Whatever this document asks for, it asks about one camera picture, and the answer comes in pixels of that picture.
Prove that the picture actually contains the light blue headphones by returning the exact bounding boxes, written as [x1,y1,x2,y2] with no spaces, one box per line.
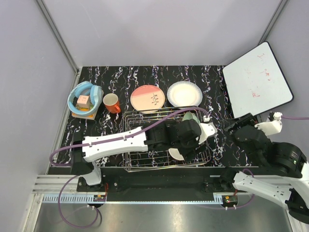
[67,81,104,116]

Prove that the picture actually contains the pink and cream plate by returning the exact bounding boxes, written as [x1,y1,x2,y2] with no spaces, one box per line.
[130,85,166,113]

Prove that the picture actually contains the green ceramic bowl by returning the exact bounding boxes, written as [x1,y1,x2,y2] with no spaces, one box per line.
[182,112,200,124]

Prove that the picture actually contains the orange and white coaster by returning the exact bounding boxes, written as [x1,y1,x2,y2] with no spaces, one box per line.
[71,107,97,120]

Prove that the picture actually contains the grey slotted cable duct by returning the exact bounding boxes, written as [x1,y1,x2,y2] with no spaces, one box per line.
[42,194,223,205]

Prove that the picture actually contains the pink cube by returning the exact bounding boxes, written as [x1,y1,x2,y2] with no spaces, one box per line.
[77,95,91,109]

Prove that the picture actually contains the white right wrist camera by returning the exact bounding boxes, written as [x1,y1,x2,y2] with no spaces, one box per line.
[254,112,283,136]

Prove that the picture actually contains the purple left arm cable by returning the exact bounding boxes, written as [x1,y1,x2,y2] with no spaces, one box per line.
[49,107,210,228]

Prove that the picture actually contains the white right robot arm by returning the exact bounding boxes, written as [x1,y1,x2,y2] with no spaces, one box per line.
[219,112,309,224]

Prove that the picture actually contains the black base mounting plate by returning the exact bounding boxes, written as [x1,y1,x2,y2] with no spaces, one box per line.
[77,167,237,200]

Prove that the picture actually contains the orange and white bowl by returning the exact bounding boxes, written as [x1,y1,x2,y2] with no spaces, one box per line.
[168,148,184,161]

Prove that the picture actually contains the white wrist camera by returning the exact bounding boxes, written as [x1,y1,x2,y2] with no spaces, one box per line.
[199,116,217,144]
[254,112,283,136]

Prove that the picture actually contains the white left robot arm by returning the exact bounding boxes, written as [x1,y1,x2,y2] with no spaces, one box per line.
[70,119,213,191]

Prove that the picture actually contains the white round plate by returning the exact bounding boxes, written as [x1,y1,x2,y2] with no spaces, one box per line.
[167,81,203,107]

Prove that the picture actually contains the orange mug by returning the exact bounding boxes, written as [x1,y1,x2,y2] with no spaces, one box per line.
[103,93,121,114]

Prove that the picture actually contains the steel wire dish rack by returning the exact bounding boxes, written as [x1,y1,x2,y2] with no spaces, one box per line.
[120,107,211,172]

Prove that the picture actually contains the white board with dark rim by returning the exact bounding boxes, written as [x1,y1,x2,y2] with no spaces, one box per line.
[223,42,294,118]

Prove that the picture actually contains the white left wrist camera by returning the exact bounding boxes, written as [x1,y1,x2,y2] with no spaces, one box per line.
[199,116,217,144]

